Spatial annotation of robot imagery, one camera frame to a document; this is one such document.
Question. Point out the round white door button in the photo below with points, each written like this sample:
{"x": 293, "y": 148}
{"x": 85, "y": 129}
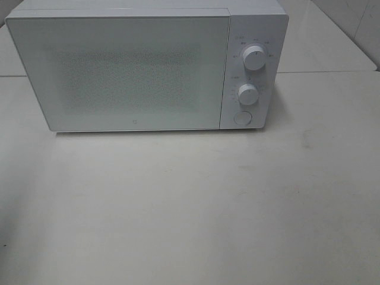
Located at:
{"x": 243, "y": 118}

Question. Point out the white timer knob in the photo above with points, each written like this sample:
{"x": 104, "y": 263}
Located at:
{"x": 248, "y": 94}

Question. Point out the white microwave door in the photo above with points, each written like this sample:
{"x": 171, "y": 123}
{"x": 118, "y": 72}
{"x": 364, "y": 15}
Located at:
{"x": 124, "y": 70}

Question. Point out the upper white power knob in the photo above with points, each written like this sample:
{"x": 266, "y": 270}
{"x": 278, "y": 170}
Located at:
{"x": 254, "y": 57}

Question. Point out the white microwave oven body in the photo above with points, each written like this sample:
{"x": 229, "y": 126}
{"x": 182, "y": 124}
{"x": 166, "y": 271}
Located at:
{"x": 251, "y": 23}

